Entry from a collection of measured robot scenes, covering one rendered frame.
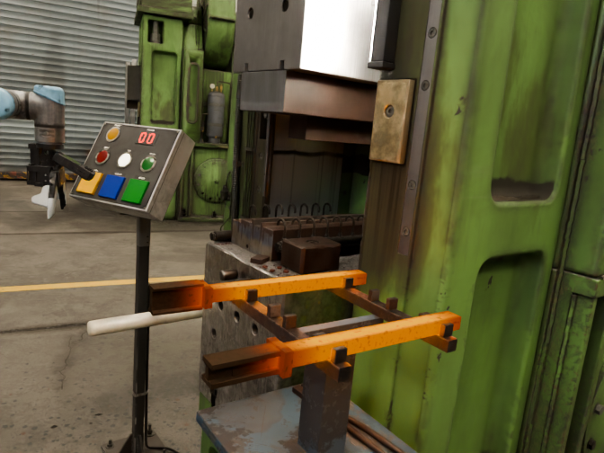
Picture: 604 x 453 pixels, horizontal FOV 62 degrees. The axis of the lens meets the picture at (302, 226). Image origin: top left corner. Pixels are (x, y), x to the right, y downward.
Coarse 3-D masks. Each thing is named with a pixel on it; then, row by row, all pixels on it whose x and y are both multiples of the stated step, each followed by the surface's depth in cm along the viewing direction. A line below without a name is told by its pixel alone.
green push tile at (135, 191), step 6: (132, 180) 152; (138, 180) 151; (132, 186) 151; (138, 186) 150; (144, 186) 149; (126, 192) 151; (132, 192) 150; (138, 192) 149; (144, 192) 148; (126, 198) 150; (132, 198) 149; (138, 198) 148; (138, 204) 148
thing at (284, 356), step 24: (336, 336) 67; (360, 336) 68; (384, 336) 70; (408, 336) 73; (216, 360) 57; (240, 360) 58; (264, 360) 61; (288, 360) 60; (312, 360) 64; (216, 384) 56
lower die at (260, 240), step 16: (240, 224) 133; (272, 224) 126; (288, 224) 129; (304, 224) 131; (320, 224) 133; (336, 224) 136; (240, 240) 133; (256, 240) 127; (272, 240) 121; (272, 256) 122
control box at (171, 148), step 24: (96, 144) 165; (120, 144) 161; (144, 144) 157; (168, 144) 153; (192, 144) 159; (96, 168) 161; (120, 168) 157; (168, 168) 151; (72, 192) 161; (96, 192) 157; (120, 192) 153; (168, 192) 153; (144, 216) 153
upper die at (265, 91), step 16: (256, 80) 123; (272, 80) 117; (288, 80) 114; (304, 80) 116; (320, 80) 119; (336, 80) 122; (256, 96) 123; (272, 96) 118; (288, 96) 115; (304, 96) 117; (320, 96) 120; (336, 96) 123; (352, 96) 126; (368, 96) 129; (272, 112) 126; (288, 112) 116; (304, 112) 118; (320, 112) 121; (336, 112) 124; (352, 112) 127; (368, 112) 131
